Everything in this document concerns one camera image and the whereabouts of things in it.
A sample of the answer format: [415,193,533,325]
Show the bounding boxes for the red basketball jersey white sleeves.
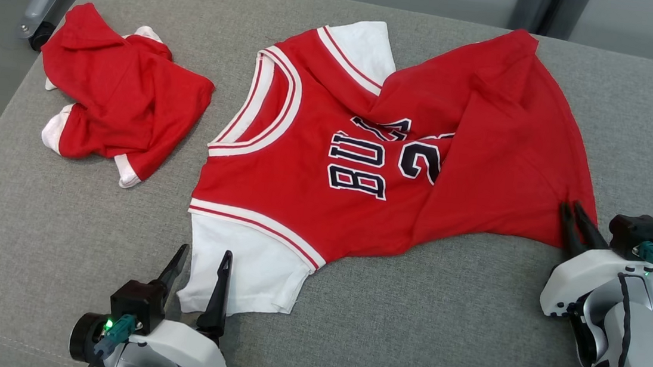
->
[175,0,615,351]

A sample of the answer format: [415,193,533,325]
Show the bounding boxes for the red shorts white side stripe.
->
[29,0,222,196]

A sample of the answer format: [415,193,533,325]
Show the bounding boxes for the teal left camera connector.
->
[93,313,138,363]

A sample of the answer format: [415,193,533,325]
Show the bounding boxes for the black chair caster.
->
[29,20,58,54]

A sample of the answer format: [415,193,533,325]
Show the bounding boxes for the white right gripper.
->
[539,198,653,327]

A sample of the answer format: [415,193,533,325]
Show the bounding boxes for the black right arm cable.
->
[592,271,649,367]

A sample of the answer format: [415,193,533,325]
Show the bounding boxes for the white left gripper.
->
[123,239,239,367]

